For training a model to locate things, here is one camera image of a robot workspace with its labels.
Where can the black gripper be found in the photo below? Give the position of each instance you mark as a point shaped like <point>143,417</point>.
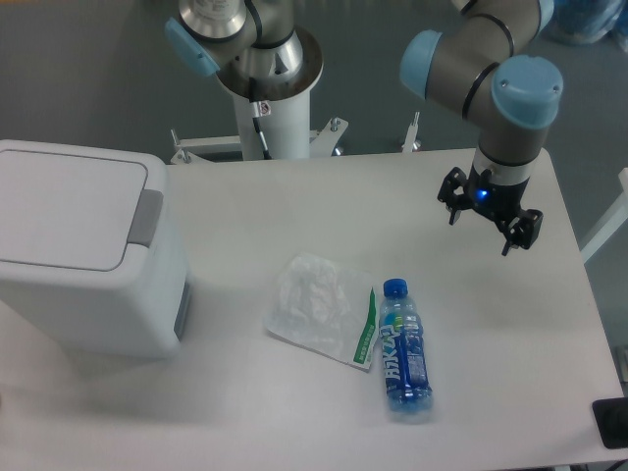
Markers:
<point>494,192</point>

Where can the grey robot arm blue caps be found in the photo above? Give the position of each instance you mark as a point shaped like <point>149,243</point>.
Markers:
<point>481,73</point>

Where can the white plastic trash can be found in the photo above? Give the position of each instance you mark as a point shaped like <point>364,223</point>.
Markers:
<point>136,309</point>

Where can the white trash can lid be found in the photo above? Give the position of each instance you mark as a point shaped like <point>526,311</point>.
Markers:
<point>67,211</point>

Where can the crumpled white plastic bag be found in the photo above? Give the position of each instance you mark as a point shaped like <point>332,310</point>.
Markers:
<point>327,308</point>

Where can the blue plastic drink bottle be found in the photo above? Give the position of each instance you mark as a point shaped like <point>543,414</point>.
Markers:
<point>408,390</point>

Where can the blue plastic bags background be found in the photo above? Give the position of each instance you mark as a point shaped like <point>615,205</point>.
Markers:
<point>586,22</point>

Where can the black device at table edge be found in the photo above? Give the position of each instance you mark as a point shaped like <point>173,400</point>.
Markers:
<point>611,419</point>

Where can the grey lid push button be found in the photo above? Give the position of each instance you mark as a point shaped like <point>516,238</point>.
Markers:
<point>146,217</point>

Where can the white frame bar right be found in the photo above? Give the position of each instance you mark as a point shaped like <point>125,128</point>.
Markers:
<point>608,224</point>

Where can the white pedestal base frame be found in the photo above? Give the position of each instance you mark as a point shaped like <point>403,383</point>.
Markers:
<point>262,143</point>

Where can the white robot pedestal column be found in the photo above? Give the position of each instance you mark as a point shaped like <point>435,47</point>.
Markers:
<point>274,84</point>

